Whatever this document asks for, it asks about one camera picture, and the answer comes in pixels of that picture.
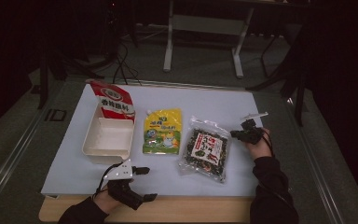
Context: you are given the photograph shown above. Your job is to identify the right hand-held gripper cable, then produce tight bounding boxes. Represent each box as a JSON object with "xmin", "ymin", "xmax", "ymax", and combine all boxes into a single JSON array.
[{"xmin": 260, "ymin": 128, "xmax": 294, "ymax": 207}]

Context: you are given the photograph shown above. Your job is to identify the hand-held gripper cable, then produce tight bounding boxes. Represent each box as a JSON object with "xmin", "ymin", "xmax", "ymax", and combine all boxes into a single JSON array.
[
  {"xmin": 92, "ymin": 162, "xmax": 119, "ymax": 201},
  {"xmin": 260, "ymin": 128, "xmax": 294, "ymax": 207}
]

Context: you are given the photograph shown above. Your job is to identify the person's right hand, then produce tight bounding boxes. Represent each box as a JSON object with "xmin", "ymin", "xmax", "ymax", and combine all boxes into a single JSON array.
[{"xmin": 245, "ymin": 128, "xmax": 273, "ymax": 161}]

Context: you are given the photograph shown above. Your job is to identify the person's left hand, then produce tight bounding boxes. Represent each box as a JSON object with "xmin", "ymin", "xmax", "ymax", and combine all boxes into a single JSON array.
[{"xmin": 94, "ymin": 185, "xmax": 124, "ymax": 215}]

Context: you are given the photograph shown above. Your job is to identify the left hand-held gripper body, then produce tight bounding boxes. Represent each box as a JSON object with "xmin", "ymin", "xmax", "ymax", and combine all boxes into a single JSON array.
[{"xmin": 103, "ymin": 159, "xmax": 145, "ymax": 211}]

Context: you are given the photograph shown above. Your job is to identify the black floor cables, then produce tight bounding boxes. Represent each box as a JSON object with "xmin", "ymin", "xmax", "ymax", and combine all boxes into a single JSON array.
[{"xmin": 111, "ymin": 40, "xmax": 143, "ymax": 87}]

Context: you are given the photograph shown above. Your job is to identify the black metal stand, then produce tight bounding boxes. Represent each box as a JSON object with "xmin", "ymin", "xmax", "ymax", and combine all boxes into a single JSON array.
[{"xmin": 36, "ymin": 46, "xmax": 106, "ymax": 110}]

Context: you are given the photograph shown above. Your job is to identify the black tripod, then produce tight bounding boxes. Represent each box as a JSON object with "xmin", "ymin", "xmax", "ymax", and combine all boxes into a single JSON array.
[{"xmin": 245, "ymin": 18, "xmax": 310, "ymax": 127}]

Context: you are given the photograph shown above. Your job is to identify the clear seaweed packet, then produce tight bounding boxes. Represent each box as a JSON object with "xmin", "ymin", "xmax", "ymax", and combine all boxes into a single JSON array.
[{"xmin": 177, "ymin": 115, "xmax": 232, "ymax": 184}]

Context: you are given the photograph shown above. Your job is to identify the red seasoning packet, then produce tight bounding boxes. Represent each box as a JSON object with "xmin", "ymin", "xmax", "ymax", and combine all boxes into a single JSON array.
[{"xmin": 88, "ymin": 79, "xmax": 137, "ymax": 123}]

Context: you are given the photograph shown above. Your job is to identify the yellow spout pouch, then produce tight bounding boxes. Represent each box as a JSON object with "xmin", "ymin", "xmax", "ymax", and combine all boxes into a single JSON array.
[{"xmin": 142, "ymin": 107, "xmax": 184, "ymax": 156}]

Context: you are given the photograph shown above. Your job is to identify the left hand-held gripper cable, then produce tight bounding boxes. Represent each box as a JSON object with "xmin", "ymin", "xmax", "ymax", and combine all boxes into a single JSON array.
[{"xmin": 92, "ymin": 162, "xmax": 119, "ymax": 201}]

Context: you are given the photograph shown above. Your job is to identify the white plastic lunch box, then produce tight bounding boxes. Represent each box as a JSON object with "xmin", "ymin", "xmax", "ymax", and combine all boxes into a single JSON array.
[{"xmin": 81, "ymin": 104, "xmax": 136, "ymax": 165}]

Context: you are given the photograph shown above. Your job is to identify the white metal table frame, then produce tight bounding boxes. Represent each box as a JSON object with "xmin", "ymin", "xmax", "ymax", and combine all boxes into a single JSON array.
[{"xmin": 162, "ymin": 0, "xmax": 255, "ymax": 79}]

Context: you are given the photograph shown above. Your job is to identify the aluminium rail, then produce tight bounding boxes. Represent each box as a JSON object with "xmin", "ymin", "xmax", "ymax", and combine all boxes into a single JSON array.
[
  {"xmin": 0, "ymin": 81, "xmax": 64, "ymax": 213},
  {"xmin": 284, "ymin": 96, "xmax": 347, "ymax": 224}
]

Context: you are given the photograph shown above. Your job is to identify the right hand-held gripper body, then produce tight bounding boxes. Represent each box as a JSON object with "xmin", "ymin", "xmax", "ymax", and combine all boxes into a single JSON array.
[{"xmin": 240, "ymin": 111, "xmax": 269, "ymax": 146}]

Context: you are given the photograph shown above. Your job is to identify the pale table mat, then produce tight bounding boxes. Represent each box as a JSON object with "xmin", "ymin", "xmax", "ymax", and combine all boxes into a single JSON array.
[{"xmin": 40, "ymin": 83, "xmax": 264, "ymax": 198}]

